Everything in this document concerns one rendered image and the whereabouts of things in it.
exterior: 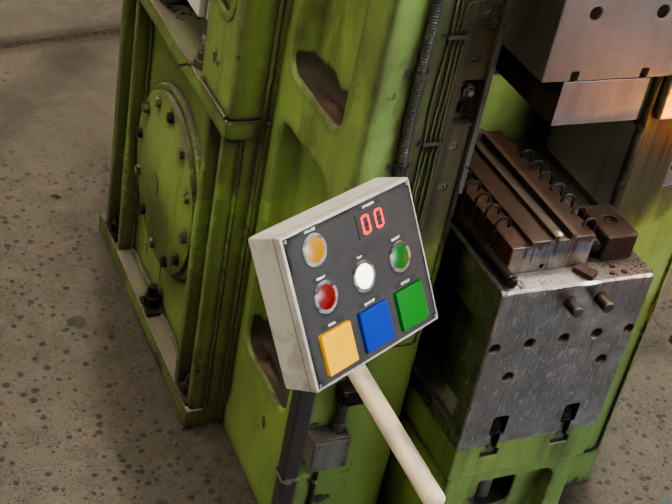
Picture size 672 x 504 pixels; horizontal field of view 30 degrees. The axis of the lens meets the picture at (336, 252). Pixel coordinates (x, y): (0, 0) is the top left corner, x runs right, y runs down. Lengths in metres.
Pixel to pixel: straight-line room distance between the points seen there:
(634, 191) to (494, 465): 0.70
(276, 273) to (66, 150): 2.46
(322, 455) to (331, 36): 0.94
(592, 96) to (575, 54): 0.12
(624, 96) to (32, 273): 2.05
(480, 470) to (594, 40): 1.07
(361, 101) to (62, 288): 1.65
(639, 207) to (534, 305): 0.43
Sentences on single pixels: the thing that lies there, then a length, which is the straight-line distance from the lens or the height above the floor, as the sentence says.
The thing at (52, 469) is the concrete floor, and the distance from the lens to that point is 3.30.
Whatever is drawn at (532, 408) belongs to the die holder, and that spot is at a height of 0.56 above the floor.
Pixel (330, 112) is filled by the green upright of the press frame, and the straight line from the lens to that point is 2.59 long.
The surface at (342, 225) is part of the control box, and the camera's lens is 2.16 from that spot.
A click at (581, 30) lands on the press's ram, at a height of 1.47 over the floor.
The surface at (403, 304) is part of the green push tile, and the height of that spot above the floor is 1.02.
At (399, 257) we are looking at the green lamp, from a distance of 2.27.
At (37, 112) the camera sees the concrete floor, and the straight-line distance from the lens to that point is 4.69.
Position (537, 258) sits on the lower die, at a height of 0.95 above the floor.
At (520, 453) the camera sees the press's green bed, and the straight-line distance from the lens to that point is 2.96.
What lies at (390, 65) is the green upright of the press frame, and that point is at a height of 1.34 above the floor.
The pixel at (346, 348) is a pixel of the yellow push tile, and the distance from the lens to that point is 2.17.
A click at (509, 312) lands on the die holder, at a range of 2.60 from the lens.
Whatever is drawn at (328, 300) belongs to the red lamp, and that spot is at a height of 1.09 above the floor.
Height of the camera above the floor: 2.38
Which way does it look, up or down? 35 degrees down
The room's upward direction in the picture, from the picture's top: 12 degrees clockwise
